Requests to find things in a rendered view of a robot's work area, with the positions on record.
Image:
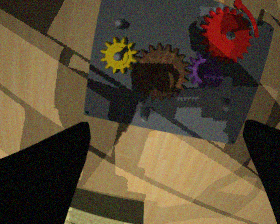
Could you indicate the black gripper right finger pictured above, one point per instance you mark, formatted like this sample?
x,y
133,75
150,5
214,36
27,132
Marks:
x,y
263,144

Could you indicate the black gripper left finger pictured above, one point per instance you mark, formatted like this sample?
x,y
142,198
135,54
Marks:
x,y
37,184

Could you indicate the red gear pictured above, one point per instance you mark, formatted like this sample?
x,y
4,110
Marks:
x,y
215,31

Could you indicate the yellow gear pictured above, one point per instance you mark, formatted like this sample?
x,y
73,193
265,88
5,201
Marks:
x,y
123,48

